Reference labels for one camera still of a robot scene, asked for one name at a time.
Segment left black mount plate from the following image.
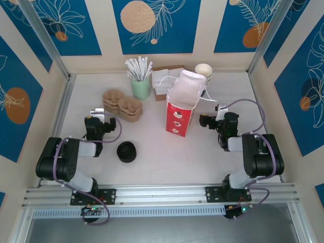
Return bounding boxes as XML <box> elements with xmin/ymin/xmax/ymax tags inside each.
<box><xmin>70</xmin><ymin>188</ymin><xmax>117</xmax><ymax>206</ymax></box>

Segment purple cable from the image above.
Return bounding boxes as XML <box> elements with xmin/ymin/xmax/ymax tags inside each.
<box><xmin>220</xmin><ymin>98</ymin><xmax>276</xmax><ymax>221</ymax></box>
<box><xmin>53</xmin><ymin>113</ymin><xmax>123</xmax><ymax>226</ymax></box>

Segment right black mount plate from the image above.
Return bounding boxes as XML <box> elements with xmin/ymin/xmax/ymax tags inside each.
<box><xmin>205</xmin><ymin>186</ymin><xmax>253</xmax><ymax>203</ymax></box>

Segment aluminium frame post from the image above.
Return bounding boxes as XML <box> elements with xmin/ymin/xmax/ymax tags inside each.
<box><xmin>19</xmin><ymin>0</ymin><xmax>71</xmax><ymax>79</ymax></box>
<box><xmin>247</xmin><ymin>0</ymin><xmax>289</xmax><ymax>74</ymax></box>

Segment red paper takeout bag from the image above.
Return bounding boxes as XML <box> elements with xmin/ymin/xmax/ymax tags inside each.
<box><xmin>159</xmin><ymin>70</ymin><xmax>218</xmax><ymax>139</ymax></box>

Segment green paper coffee cup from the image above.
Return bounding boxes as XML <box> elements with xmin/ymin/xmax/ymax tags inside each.
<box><xmin>194</xmin><ymin>63</ymin><xmax>213</xmax><ymax>79</ymax></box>

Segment controller board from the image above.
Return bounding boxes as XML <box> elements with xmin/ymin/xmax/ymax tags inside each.
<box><xmin>80</xmin><ymin>205</ymin><xmax>105</xmax><ymax>217</ymax></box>
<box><xmin>224</xmin><ymin>205</ymin><xmax>251</xmax><ymax>220</ymax></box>

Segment white napkins on tray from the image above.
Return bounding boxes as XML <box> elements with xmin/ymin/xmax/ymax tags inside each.
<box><xmin>151</xmin><ymin>65</ymin><xmax>185</xmax><ymax>102</ymax></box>

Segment white slotted cable duct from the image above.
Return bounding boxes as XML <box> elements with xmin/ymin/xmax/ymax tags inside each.
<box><xmin>31</xmin><ymin>205</ymin><xmax>226</xmax><ymax>219</ymax></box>

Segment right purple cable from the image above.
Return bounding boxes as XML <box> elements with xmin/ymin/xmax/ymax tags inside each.
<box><xmin>220</xmin><ymin>98</ymin><xmax>276</xmax><ymax>221</ymax></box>

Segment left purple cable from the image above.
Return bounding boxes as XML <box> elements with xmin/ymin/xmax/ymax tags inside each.
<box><xmin>53</xmin><ymin>113</ymin><xmax>123</xmax><ymax>226</ymax></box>

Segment black mount plate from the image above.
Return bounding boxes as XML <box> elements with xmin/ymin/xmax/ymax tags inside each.
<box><xmin>205</xmin><ymin>186</ymin><xmax>253</xmax><ymax>203</ymax></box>
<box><xmin>70</xmin><ymin>188</ymin><xmax>117</xmax><ymax>206</ymax></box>

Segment left controller board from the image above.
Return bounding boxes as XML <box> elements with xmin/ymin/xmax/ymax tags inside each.
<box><xmin>80</xmin><ymin>205</ymin><xmax>105</xmax><ymax>217</ymax></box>

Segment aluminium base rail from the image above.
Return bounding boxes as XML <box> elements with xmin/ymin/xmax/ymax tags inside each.
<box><xmin>21</xmin><ymin>182</ymin><xmax>301</xmax><ymax>210</ymax></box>

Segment mint green straw holder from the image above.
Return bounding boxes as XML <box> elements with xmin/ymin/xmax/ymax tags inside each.
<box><xmin>130</xmin><ymin>74</ymin><xmax>151</xmax><ymax>100</ymax></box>

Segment right controller board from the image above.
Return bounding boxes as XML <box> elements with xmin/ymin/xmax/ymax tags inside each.
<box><xmin>224</xmin><ymin>205</ymin><xmax>251</xmax><ymax>220</ymax></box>

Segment white paper napkin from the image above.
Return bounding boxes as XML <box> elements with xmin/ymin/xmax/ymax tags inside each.
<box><xmin>151</xmin><ymin>70</ymin><xmax>170</xmax><ymax>96</ymax></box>
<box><xmin>168</xmin><ymin>68</ymin><xmax>184</xmax><ymax>89</ymax></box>

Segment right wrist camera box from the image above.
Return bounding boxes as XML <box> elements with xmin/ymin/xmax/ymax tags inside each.
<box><xmin>214</xmin><ymin>103</ymin><xmax>229</xmax><ymax>122</ymax></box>

